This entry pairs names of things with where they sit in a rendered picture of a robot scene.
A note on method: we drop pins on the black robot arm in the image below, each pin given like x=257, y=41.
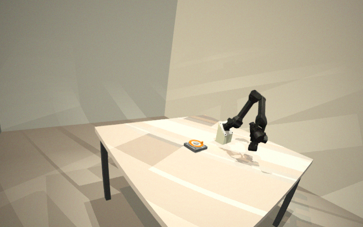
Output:
x=256, y=129

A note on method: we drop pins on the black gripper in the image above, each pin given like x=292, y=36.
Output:
x=253, y=144

